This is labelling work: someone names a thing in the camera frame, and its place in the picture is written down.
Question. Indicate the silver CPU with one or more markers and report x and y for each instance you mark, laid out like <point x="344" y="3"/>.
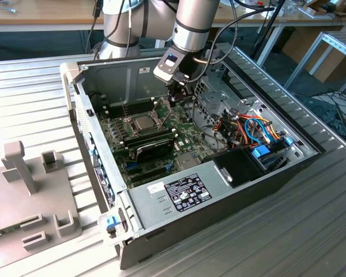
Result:
<point x="142" y="124"/>

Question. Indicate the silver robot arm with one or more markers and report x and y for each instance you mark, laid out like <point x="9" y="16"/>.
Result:
<point x="190" y="29"/>

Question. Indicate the CPU socket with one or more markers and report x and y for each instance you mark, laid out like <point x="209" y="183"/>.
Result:
<point x="130" y="128"/>

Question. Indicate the metal disk bay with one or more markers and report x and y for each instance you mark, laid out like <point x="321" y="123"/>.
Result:
<point x="216" y="98"/>

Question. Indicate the green motherboard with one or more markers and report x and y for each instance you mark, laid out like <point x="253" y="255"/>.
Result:
<point x="190" y="135"/>

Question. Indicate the black RAM slot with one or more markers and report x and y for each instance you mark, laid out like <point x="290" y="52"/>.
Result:
<point x="135" y="109"/>
<point x="150" y="134"/>
<point x="132" y="103"/>
<point x="150" y="140"/>

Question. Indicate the black tripod pole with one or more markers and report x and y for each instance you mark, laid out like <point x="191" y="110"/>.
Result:
<point x="269" y="27"/>

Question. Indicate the black graphics card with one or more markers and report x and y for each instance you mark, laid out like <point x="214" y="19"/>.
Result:
<point x="155" y="150"/>

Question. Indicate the silver chipset heatsink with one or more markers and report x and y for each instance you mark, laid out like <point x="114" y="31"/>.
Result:
<point x="186" y="161"/>

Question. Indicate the blue disk carrier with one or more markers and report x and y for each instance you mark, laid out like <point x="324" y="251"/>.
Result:
<point x="261" y="151"/>

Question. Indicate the wooden desk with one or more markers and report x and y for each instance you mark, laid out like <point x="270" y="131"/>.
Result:
<point x="31" y="17"/>
<point x="294" y="18"/>

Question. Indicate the black expansion slot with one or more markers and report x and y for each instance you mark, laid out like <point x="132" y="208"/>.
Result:
<point x="145" y="172"/>
<point x="145" y="179"/>

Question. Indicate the grey power supply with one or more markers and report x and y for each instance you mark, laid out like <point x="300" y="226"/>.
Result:
<point x="150" y="207"/>

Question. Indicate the black floor stand base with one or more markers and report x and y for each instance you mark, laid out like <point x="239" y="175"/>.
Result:
<point x="334" y="115"/>

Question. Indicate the black open PC case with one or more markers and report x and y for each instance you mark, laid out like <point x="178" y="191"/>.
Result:
<point x="204" y="231"/>

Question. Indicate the blue case latch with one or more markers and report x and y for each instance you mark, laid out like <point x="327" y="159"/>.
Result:
<point x="111" y="222"/>

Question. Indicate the silver metal tool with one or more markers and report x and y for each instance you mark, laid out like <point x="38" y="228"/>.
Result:
<point x="10" y="9"/>

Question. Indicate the grey parts rack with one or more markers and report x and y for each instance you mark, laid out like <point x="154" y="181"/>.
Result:
<point x="31" y="207"/>

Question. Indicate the green RAM stick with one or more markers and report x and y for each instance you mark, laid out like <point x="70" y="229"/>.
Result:
<point x="13" y="228"/>

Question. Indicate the wrist camera with black bracket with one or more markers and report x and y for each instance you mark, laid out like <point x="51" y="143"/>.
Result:
<point x="161" y="73"/>

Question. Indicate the aluminium profile frame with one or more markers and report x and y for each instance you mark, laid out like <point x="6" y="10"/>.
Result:
<point x="340" y="43"/>

